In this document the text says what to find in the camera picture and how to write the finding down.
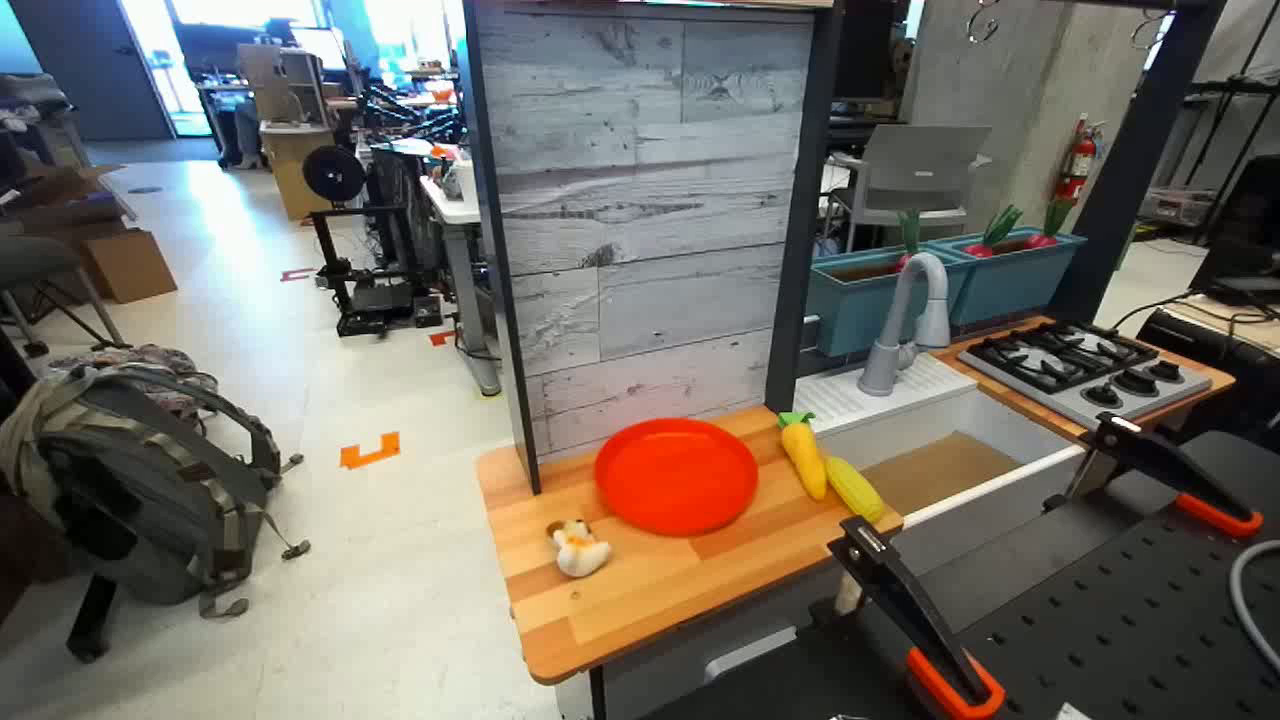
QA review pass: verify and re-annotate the grey wood-look back panel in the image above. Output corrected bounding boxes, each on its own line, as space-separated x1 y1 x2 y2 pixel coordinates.
462 0 849 497

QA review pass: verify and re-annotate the yellow banana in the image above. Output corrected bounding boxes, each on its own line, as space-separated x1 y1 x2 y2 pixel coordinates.
777 409 833 505

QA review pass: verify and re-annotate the garlic bulb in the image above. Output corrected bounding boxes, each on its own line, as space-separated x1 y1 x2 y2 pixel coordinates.
546 516 617 579

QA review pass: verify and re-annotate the grey metal table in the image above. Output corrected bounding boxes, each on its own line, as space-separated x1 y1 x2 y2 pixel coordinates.
416 158 505 401

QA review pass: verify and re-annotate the white toy sink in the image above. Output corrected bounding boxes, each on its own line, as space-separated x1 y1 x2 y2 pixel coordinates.
794 356 1092 579

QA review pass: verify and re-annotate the teal planter box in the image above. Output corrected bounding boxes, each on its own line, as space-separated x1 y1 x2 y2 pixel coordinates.
806 243 978 360
933 231 1089 331

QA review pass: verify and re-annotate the yellow oblong toy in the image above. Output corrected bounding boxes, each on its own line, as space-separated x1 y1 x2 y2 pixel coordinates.
826 454 894 529

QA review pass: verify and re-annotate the black equipment stand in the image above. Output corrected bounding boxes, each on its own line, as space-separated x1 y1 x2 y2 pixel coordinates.
301 135 445 340

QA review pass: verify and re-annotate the grey toy faucet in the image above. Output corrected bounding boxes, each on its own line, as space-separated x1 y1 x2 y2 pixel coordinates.
856 250 957 401

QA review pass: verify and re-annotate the black orange bar clamp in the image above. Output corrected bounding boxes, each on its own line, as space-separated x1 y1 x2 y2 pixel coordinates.
1064 414 1267 545
830 516 1014 720

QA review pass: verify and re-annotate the grey toy stove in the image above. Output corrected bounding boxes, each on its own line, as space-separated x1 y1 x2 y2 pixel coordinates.
957 317 1217 434

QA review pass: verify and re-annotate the tall wooden cabinet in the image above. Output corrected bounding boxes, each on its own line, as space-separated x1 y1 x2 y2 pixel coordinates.
237 44 336 224

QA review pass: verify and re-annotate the red fire extinguisher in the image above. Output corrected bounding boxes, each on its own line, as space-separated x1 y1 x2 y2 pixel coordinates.
1053 116 1104 220

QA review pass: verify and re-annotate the brown cardboard box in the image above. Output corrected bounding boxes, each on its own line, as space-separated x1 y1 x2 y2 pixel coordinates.
78 224 180 305

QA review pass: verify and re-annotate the grey backpack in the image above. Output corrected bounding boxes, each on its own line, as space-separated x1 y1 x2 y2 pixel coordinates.
0 340 313 665

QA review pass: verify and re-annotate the black monitor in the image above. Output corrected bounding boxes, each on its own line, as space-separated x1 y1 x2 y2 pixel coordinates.
1188 158 1280 305

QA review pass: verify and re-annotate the black frame post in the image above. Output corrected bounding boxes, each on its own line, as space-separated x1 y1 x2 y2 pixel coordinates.
1053 0 1233 326

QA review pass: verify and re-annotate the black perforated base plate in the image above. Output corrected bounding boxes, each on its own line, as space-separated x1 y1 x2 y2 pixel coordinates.
638 434 1280 720

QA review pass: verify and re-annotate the grey cable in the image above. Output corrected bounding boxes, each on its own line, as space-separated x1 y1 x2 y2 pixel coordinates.
1225 536 1280 674

